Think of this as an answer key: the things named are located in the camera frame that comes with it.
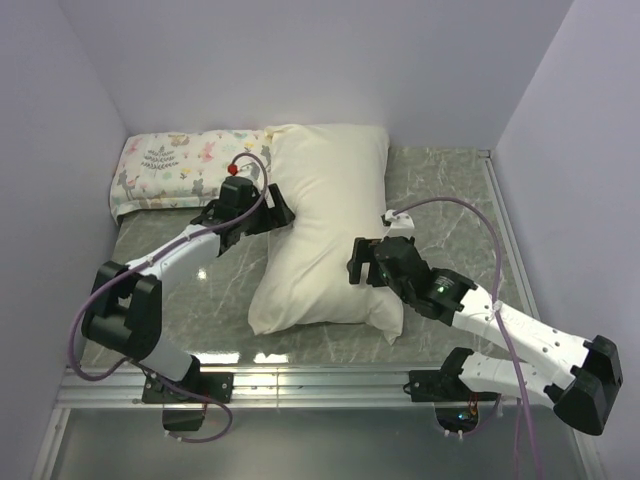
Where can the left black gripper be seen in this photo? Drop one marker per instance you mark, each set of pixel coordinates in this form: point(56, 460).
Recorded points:
point(282, 215)

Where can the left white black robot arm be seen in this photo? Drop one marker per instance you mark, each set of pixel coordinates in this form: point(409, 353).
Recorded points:
point(125, 310)

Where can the aluminium front rail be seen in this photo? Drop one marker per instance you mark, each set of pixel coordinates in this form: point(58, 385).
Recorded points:
point(262, 386)

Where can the aluminium rail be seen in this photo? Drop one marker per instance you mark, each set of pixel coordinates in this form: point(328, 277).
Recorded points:
point(516, 263)
point(262, 386)

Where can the aluminium right side rail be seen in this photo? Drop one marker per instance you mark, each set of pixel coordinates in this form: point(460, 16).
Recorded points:
point(516, 263)

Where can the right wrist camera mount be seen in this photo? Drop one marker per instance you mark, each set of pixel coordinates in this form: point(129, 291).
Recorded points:
point(398, 225)

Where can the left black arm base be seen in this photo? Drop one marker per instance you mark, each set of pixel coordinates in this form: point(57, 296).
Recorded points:
point(185, 406)

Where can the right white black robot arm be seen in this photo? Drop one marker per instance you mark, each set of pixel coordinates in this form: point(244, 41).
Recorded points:
point(579, 379)

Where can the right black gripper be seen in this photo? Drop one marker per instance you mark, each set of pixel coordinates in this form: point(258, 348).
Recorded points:
point(362, 252)

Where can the animal print patterned pillow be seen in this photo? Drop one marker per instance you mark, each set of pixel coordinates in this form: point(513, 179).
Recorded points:
point(174, 170)

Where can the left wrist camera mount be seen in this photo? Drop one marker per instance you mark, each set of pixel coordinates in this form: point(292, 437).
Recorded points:
point(240, 168)

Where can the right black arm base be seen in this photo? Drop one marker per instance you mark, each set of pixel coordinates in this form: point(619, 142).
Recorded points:
point(458, 410)

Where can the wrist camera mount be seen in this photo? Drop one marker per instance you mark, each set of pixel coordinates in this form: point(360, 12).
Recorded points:
point(398, 225)
point(240, 168)

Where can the cream pillowcase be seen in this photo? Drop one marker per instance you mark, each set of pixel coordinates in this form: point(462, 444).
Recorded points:
point(332, 177)

